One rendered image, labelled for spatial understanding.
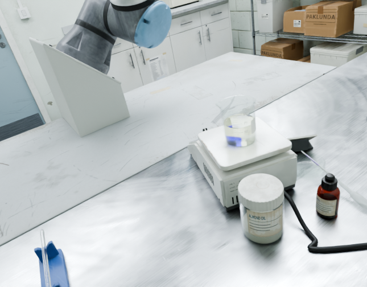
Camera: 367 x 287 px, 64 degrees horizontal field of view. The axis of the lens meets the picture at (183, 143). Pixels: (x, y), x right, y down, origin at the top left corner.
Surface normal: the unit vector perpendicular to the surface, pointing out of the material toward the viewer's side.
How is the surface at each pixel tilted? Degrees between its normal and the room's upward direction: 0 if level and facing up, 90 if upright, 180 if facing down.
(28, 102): 90
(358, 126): 0
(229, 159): 0
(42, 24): 90
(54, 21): 90
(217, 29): 90
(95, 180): 0
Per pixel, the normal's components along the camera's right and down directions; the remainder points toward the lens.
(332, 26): -0.82, 0.43
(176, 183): -0.18, -0.84
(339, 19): 0.55, 0.34
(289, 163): 0.28, 0.45
